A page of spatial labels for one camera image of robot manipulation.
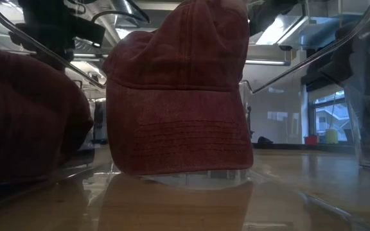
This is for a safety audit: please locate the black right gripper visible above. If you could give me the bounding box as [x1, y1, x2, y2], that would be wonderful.
[247, 0, 300, 37]

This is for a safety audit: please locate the red baseball cap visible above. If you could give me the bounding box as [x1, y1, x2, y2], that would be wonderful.
[102, 0, 255, 176]

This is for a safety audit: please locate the long ceiling lamp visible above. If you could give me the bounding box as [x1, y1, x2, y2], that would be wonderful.
[245, 59, 291, 67]

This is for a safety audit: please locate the window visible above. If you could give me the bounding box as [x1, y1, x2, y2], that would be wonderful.
[312, 90, 350, 142]

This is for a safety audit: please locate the yellow-green cup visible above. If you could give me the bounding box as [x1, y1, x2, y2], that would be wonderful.
[325, 128, 339, 145]

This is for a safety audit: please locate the dark red cap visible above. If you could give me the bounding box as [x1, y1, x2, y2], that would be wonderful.
[0, 47, 95, 186]

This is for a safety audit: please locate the black cable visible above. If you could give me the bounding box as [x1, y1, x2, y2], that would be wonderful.
[91, 0, 151, 24]

